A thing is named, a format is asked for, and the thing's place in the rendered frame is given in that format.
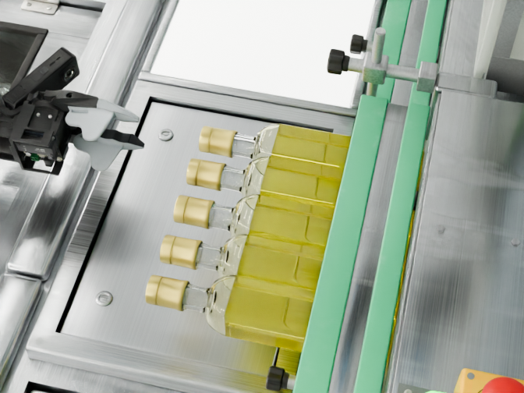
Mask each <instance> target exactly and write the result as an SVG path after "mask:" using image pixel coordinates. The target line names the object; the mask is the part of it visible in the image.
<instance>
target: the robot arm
mask: <svg viewBox="0 0 524 393"><path fill-rule="evenodd" d="M79 74H80V69H79V66H78V62H77V59H76V56H75V55H74V54H73V53H72V52H70V51H69V50H67V49H66V48H64V47H61V48H60V49H59V50H57V51H56V52H55V53H54V54H53V55H51V56H50V57H49V58H48V59H46V60H45V61H44V62H42V63H41V64H40V65H39V66H38V67H37V68H36V69H35V70H33V71H32V72H31V73H30V74H28V75H27V76H26V77H25V78H23V79H22V80H21V81H20V82H18V83H17V85H15V86H14V87H13V88H12V89H10V90H9V91H8V92H7V93H5V94H4V95H3V96H1V94H0V159H1V160H6V161H14V162H18V163H19V165H20V167H21V169H22V170H26V171H31V172H40V173H44V174H49V175H57V176H59V175H60V172H61V170H62V166H63V164H64V160H65V158H66V155H67V152H68V150H69V146H68V145H69V143H73V146H74V147H75V148H76V149H77V150H80V151H82V152H85V153H88V154H89V155H90V161H91V165H92V168H93V169H95V170H97V171H100V172H103V171H105V170H107V169H108V168H109V167H110V165H111V164H112V162H113V161H114V160H115V159H116V157H117V156H118V154H119V153H120V151H121V150H137V149H144V146H145V143H144V142H143V141H141V140H140V139H139V138H138V137H136V136H135V135H134V134H132V133H122V132H119V131H118V130H115V129H107V127H108V126H109V124H110V123H111V122H112V120H113V119H116V120H120V121H123V122H139V120H140V118H139V116H137V115H135V114H134V113H132V112H131V111H129V110H127V109H125V108H122V107H120V106H118V105H116V104H113V103H111V102H109V101H105V100H102V99H98V97H95V96H92V95H89V94H83V93H80V92H77V91H73V90H63V88H64V87H66V86H67V85H68V84H69V83H71V82H72V81H73V80H74V79H75V78H77V77H78V75H79ZM3 102H4V104H3ZM25 156H26V157H25ZM39 160H43V161H44V163H45V166H48V167H52V165H53V164H54V166H53V168H52V170H51V171H47V170H42V169H37V168H34V164H35V162H36V161H39Z"/></svg>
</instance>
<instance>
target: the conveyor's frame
mask: <svg viewBox="0 0 524 393"><path fill-rule="evenodd" d="M482 11H483V0H451V7H450V12H449V16H448V25H447V30H446V34H445V39H444V48H443V52H442V57H441V66H440V71H439V72H443V73H452V74H456V75H461V76H470V77H473V72H474V65H475V60H476V50H477V44H478V38H479V32H480V22H481V16H482ZM465 368H467V369H471V370H478V371H482V372H486V373H490V374H497V375H501V376H505V377H512V378H516V379H520V380H524V104H519V103H515V102H510V101H501V100H496V99H491V98H486V97H478V96H473V95H468V94H460V93H455V92H450V91H445V90H443V91H442V92H441V94H438V97H437V104H436V109H435V114H434V123H433V128H432V133H431V138H430V146H429V151H428V156H427V165H426V170H425V174H424V179H423V188H422V193H421V197H420V206H419V211H418V216H417V221H416V230H415V235H414V240H413V245H412V253H411V258H410V263H409V271H408V276H407V281H406V286H405V295H404V299H403V304H402V313H401V318H400V323H399V328H398V337H397V342H396V346H395V354H394V359H393V364H392V369H391V378H390V383H389V388H388V393H397V389H398V383H402V384H409V385H412V386H417V387H421V388H427V389H431V390H435V391H442V392H446V393H453V392H454V390H455V386H456V384H457V381H458V379H459V375H460V373H461V371H462V370H463V369H465Z"/></svg>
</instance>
